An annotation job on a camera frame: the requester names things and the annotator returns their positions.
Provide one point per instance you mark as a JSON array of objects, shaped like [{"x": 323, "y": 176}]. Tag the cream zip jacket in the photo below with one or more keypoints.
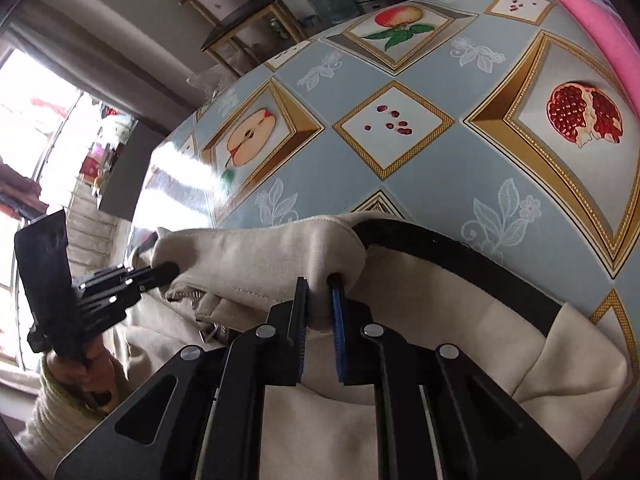
[{"x": 250, "y": 255}]

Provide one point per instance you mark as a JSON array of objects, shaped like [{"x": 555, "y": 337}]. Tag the person's left hand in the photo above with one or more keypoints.
[{"x": 97, "y": 367}]

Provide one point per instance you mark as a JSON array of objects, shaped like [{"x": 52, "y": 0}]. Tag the fruit print tablecloth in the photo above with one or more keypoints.
[{"x": 440, "y": 170}]

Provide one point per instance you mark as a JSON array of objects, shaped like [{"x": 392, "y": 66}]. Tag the person's left forearm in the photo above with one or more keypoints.
[{"x": 55, "y": 425}]

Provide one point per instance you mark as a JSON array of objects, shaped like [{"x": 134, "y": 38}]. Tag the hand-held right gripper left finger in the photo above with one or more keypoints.
[{"x": 300, "y": 350}]

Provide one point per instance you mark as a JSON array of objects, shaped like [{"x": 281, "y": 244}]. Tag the grey window curtain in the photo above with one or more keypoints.
[{"x": 100, "y": 35}]

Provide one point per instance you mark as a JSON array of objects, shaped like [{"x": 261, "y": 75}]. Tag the black cabinet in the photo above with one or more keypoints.
[{"x": 125, "y": 170}]

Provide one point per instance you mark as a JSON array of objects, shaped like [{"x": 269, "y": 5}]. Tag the wooden chair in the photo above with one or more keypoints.
[{"x": 240, "y": 22}]

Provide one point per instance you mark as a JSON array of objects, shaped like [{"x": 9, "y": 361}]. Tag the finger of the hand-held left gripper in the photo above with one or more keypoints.
[
  {"x": 155, "y": 272},
  {"x": 110, "y": 297}
]

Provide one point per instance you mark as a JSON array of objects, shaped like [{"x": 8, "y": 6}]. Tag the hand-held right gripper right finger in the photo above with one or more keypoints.
[{"x": 339, "y": 340}]

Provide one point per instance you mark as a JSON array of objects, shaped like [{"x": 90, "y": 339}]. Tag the pink floral blanket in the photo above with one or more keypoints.
[{"x": 590, "y": 15}]

